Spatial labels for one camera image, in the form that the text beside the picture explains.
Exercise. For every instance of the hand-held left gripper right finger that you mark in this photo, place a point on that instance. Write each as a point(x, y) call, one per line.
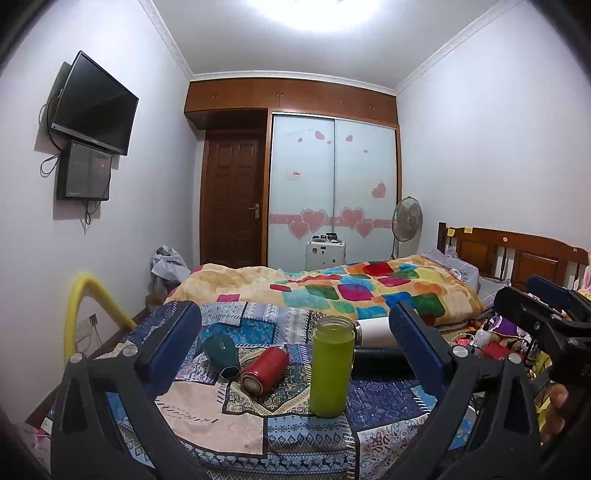
point(416, 344)

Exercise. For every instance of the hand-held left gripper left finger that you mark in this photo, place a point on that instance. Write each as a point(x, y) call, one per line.
point(171, 344)

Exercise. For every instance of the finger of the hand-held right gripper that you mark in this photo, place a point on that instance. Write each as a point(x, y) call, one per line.
point(531, 310)
point(550, 287)

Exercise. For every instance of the white cup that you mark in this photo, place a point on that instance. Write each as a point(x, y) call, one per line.
point(374, 333)

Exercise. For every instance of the person's right hand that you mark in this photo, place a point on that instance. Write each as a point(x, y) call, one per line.
point(556, 408)

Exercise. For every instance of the purple cloth item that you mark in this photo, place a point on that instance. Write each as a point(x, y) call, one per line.
point(505, 326)

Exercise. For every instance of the wooden bed headboard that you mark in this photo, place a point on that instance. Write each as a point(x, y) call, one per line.
point(521, 251)

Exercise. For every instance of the dark green bottle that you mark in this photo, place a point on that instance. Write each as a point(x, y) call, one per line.
point(220, 353)

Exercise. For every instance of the red packet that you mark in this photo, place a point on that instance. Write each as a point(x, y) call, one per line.
point(494, 350)

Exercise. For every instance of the small white bottle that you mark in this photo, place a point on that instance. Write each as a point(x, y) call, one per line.
point(483, 338)

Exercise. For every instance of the grey plastic bag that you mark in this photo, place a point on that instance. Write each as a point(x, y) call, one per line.
point(168, 265)

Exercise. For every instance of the grey patterned pillow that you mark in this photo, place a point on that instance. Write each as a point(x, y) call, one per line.
point(457, 272)

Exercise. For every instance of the blue patchwork bedsheet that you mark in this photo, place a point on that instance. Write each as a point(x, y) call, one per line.
point(240, 415)

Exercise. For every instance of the yellow foam tube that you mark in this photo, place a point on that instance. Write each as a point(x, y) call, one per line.
point(78, 295)

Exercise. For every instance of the colourful patch blanket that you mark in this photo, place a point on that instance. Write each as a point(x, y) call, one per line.
point(277, 286)

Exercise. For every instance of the standing fan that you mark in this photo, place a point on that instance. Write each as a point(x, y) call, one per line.
point(407, 219)

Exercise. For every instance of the white appliance with dark jars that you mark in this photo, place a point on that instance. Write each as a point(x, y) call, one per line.
point(325, 254)

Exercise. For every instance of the brown wooden door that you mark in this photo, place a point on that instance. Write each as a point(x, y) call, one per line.
point(231, 198)

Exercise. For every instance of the wooden wardrobe with heart stickers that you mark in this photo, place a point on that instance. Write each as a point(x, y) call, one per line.
point(300, 101)

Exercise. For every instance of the ceiling light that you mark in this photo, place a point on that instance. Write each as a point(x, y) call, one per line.
point(318, 11)

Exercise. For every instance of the wall socket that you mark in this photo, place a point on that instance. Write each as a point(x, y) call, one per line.
point(87, 325)

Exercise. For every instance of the small black wall monitor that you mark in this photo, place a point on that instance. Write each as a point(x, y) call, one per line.
point(85, 170)

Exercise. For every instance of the wall-mounted black television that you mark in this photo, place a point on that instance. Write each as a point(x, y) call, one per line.
point(94, 104)

